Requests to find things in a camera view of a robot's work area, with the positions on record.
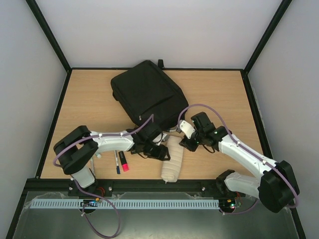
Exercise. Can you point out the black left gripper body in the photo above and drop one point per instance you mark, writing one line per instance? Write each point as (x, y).
(152, 152)

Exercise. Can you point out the black student backpack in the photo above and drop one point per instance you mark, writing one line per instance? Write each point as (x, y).
(146, 90)

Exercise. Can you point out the black enclosure frame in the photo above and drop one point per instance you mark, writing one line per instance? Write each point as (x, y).
(36, 184)

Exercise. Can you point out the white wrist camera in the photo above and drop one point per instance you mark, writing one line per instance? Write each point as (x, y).
(160, 138)
(186, 128)

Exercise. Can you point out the light blue cable duct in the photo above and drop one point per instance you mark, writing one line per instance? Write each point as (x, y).
(125, 204)

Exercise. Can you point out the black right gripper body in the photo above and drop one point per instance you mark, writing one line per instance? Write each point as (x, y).
(189, 143)

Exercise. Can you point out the white green glue stick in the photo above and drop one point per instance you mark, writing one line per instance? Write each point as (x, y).
(98, 155)

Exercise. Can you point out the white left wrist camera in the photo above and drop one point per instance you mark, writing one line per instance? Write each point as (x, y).
(160, 138)

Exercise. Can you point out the blue white marker pen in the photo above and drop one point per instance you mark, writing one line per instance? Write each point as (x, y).
(117, 162)

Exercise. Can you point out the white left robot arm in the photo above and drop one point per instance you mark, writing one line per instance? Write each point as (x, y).
(75, 150)

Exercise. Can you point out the pink black highlighter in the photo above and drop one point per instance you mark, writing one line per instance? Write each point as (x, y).
(123, 161)

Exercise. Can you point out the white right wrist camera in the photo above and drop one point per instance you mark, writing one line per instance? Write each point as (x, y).
(186, 128)

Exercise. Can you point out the beige ribbed pencil case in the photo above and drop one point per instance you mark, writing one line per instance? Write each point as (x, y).
(171, 169)

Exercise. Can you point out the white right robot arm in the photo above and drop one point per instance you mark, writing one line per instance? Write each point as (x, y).
(272, 183)

